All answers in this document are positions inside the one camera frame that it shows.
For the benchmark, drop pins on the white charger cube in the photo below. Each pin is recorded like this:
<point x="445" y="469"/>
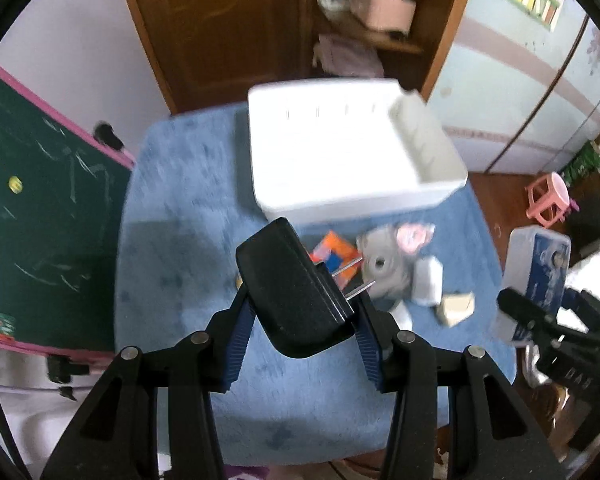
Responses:
<point x="427" y="282"/>

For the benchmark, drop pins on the pink folded cloth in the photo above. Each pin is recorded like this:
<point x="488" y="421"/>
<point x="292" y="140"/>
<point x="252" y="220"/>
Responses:
<point x="345" y="57"/>

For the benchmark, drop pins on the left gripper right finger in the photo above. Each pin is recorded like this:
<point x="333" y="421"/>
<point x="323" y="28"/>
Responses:
<point x="493" y="435"/>

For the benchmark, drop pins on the brown wooden door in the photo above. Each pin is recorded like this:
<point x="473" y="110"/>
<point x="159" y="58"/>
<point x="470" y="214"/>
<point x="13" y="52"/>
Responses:
<point x="211" y="52"/>

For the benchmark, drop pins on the colourful puzzle cube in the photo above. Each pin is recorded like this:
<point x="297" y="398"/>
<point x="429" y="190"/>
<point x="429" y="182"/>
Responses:
<point x="339" y="256"/>

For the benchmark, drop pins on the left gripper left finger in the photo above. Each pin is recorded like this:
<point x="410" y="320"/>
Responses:
<point x="113" y="435"/>

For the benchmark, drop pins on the wooden corner shelf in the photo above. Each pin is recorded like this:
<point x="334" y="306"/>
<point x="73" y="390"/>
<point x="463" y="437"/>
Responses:
<point x="343" y="23"/>

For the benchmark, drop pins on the blue photo card box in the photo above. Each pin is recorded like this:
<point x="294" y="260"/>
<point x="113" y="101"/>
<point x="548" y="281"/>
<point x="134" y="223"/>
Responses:
<point x="536" y="266"/>

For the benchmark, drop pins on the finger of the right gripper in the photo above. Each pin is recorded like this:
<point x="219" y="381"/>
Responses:
<point x="584" y="306"/>
<point x="518" y="318"/>

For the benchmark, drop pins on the pink plastic stool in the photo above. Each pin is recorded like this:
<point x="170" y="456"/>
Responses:
<point x="549" y="200"/>

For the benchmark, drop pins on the tan paper envelope box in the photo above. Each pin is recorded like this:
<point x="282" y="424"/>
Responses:
<point x="455" y="308"/>

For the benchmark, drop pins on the pink round packet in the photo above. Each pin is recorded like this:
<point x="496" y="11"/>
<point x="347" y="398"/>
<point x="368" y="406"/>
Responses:
<point x="412" y="237"/>

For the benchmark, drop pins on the white plastic bin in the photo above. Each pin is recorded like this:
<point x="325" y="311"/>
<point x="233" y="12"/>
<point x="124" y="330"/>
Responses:
<point x="343" y="148"/>

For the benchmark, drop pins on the green chalkboard pink frame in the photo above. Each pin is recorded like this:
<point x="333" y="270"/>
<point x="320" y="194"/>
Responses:
<point x="61" y="201"/>

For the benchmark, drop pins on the blue fuzzy table cover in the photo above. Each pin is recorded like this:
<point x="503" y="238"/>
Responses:
<point x="189" y="205"/>

